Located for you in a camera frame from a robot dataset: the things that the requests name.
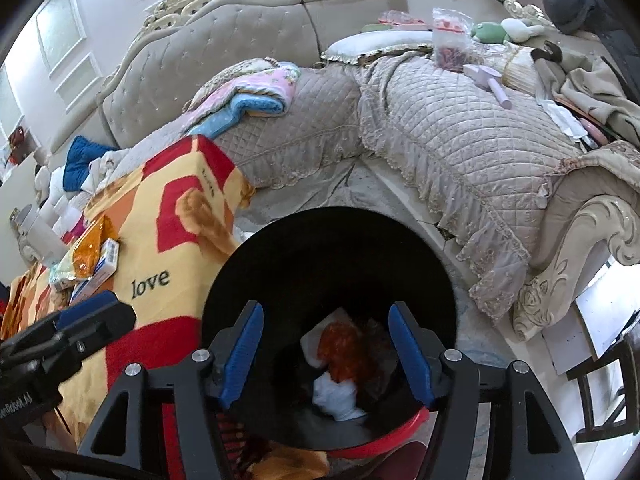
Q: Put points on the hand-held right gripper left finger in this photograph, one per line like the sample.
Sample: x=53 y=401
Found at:
x=245 y=355

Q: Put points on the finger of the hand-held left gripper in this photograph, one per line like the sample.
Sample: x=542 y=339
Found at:
x=50 y=350
x=105 y=310

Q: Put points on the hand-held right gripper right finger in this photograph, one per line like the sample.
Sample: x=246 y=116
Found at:
x=411 y=355

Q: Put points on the teal tissue pack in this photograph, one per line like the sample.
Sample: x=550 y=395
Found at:
x=62 y=269

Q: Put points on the black bin with red rim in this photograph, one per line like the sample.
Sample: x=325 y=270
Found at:
x=330 y=260

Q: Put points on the white blue medicine box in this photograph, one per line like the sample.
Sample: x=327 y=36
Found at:
x=87 y=287

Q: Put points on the orange snack packet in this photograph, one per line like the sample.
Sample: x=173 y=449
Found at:
x=92 y=250

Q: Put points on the crumpled orange wrapper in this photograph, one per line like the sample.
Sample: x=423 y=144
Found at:
x=345 y=350

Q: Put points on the white plastic bag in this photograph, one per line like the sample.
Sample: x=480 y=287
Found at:
x=317 y=342

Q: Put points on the crumpled white tissue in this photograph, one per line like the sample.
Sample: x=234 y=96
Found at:
x=335 y=395

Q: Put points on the white thermos flask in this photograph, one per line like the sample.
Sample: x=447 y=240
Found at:
x=35 y=232

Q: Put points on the white bottle with pink label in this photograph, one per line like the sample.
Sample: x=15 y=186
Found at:
x=62 y=212

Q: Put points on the orange red printed blanket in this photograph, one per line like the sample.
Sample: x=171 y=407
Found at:
x=165 y=220

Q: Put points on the white cloth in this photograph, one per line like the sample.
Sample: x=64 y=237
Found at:
x=50 y=182

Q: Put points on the dark blue cloth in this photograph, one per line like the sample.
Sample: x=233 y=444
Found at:
x=82 y=157

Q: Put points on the white fleece cover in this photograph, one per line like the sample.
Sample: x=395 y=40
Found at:
x=145 y=145

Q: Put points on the white board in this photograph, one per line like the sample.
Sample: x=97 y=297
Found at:
x=585 y=330

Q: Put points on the dark wooden chair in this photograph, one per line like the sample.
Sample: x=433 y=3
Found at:
x=600 y=380

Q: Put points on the red decoration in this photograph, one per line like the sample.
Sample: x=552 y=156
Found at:
x=17 y=138

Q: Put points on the beige quilted sofa cover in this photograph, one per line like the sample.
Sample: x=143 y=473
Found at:
x=450 y=135

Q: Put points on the folded pink floral blanket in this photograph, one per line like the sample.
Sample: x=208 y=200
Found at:
x=260 y=85

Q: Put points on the white paper sheets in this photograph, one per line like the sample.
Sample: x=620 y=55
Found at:
x=565 y=120

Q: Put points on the beige tufted sofa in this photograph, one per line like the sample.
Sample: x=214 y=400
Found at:
x=210 y=40

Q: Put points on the white fringed pillow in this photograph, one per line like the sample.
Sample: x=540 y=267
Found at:
x=380 y=42

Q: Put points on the clear bag with red bits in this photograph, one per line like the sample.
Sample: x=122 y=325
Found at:
x=450 y=40

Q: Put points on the beige clothing pile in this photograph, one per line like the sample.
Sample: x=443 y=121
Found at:
x=590 y=90

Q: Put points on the green white plush toy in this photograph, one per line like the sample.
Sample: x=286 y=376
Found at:
x=487 y=31

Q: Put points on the dark grey hat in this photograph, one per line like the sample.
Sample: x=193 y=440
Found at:
x=570 y=10

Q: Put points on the black jacket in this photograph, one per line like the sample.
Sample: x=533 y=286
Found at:
x=622 y=35

